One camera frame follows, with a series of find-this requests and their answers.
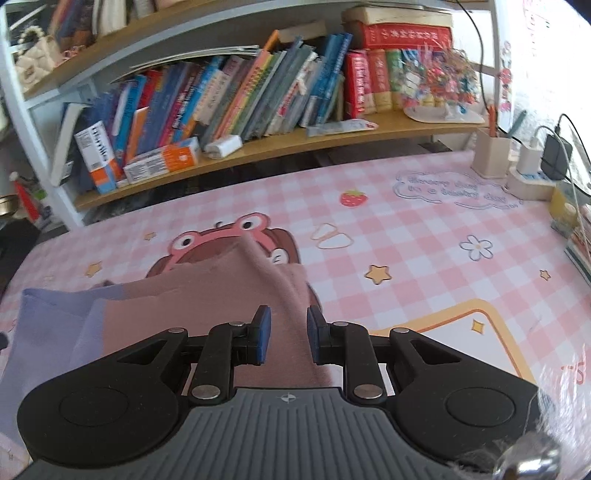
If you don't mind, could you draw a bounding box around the worn beige book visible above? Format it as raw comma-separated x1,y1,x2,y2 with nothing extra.
341,6,453,27

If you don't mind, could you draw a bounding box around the white plug adapter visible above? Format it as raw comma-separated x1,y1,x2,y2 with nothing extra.
516,126,546,175

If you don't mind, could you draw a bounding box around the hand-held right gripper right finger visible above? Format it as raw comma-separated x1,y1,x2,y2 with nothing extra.
306,305,465,399

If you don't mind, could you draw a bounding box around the black power adapter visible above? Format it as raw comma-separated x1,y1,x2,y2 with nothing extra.
540,134,574,182

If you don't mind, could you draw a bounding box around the yellow jar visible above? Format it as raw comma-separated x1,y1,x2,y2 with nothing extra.
549,187,583,238

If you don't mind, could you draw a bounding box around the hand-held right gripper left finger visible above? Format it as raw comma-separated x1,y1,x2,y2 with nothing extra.
111,305,273,400

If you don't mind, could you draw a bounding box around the teal pen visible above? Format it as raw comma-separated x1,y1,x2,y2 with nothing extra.
505,110,528,139

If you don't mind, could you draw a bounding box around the purple and pink sweater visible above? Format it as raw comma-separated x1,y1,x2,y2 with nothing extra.
0,234,345,446

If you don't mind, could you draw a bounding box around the blue leaflet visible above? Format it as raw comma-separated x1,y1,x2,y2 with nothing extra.
305,117,379,138

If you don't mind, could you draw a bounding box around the cream quilted bag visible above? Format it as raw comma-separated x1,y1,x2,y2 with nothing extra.
14,25,63,93

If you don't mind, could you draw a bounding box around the black box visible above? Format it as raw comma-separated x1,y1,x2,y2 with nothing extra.
0,217,40,296

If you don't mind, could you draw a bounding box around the white charger block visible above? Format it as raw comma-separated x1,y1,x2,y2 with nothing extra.
203,134,244,160

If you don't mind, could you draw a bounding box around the white and wood bookshelf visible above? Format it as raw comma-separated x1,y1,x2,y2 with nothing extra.
0,0,504,229

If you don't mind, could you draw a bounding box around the cartoon wall sticker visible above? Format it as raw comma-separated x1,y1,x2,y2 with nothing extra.
496,39,515,114

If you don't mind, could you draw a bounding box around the white power strip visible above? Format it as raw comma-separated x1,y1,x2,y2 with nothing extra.
505,166,561,201

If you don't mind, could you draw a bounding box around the beige pen holder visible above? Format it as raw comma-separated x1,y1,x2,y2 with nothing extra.
471,127,512,178

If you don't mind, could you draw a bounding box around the orange and white carton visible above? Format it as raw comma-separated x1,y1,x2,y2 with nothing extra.
122,137,201,185

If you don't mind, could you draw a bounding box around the row of colourful books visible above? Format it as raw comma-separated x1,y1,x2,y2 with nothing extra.
65,30,404,185

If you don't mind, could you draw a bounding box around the black cable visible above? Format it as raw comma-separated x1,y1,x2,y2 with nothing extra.
455,0,497,121

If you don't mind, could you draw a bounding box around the thick red book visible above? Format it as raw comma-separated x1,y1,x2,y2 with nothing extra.
348,21,454,52

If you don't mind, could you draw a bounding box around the stack of notebooks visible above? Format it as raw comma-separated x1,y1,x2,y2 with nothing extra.
563,222,591,271

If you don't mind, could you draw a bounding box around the blue white orange box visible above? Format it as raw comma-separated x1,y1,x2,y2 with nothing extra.
74,121,118,195

